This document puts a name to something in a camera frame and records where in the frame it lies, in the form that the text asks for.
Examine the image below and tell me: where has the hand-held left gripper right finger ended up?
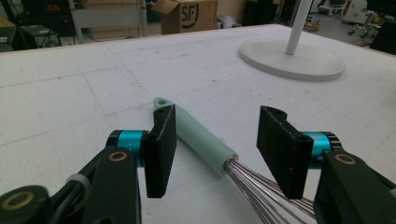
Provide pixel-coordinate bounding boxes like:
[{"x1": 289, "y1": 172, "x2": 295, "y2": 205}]
[{"x1": 256, "y1": 105, "x2": 343, "y2": 200}]

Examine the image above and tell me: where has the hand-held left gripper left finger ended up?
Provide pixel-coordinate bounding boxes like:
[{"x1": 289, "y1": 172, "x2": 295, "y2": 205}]
[{"x1": 106, "y1": 105, "x2": 177, "y2": 199}]

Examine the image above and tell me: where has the green-handled wire whisk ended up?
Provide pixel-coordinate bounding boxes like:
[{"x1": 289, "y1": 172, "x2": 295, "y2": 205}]
[{"x1": 153, "y1": 96, "x2": 317, "y2": 224}]

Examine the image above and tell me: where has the white round-base stand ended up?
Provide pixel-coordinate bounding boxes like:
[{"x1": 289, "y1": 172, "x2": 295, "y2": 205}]
[{"x1": 238, "y1": 0, "x2": 346, "y2": 82}]

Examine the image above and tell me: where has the brown cardboard box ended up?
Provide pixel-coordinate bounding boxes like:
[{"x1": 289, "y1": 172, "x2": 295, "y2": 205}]
[{"x1": 151, "y1": 0, "x2": 219, "y2": 35}]

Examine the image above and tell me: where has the black equipment case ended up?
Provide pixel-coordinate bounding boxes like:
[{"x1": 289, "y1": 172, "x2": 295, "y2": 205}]
[{"x1": 11, "y1": 24, "x2": 62, "y2": 51}]

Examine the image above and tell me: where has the grey metal table frame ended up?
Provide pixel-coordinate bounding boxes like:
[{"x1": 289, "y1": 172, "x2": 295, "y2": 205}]
[{"x1": 68, "y1": 0, "x2": 149, "y2": 45}]

